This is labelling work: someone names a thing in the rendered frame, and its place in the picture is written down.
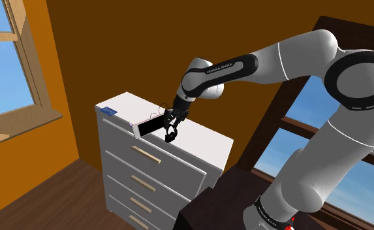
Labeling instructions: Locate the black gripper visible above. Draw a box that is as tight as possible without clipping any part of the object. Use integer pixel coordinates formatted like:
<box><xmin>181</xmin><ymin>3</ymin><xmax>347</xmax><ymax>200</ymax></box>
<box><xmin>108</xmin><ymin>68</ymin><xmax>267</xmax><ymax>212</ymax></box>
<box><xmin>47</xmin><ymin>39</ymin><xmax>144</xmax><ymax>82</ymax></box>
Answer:
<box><xmin>163</xmin><ymin>107</ymin><xmax>190</xmax><ymax>143</ymax></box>

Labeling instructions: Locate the white chest of drawers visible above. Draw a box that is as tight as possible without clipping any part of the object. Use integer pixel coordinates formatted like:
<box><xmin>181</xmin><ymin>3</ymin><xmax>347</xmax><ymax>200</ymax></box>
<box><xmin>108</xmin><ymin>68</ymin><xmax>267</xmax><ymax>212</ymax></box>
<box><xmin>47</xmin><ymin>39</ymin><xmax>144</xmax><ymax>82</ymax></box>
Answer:
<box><xmin>95</xmin><ymin>91</ymin><xmax>234</xmax><ymax>230</ymax></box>

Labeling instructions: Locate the dark wooden window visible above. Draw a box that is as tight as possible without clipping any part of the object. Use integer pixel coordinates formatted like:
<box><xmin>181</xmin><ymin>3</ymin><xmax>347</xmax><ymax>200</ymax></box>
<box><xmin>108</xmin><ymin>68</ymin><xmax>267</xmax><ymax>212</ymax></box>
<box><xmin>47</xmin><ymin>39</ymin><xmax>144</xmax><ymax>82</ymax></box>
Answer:
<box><xmin>236</xmin><ymin>15</ymin><xmax>374</xmax><ymax>230</ymax></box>

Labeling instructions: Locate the light wooden window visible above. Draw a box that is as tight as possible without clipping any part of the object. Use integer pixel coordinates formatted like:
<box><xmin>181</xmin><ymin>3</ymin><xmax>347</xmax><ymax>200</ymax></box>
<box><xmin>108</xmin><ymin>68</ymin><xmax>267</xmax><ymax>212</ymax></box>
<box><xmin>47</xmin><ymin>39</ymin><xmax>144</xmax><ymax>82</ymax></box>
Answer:
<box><xmin>0</xmin><ymin>0</ymin><xmax>64</xmax><ymax>150</ymax></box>

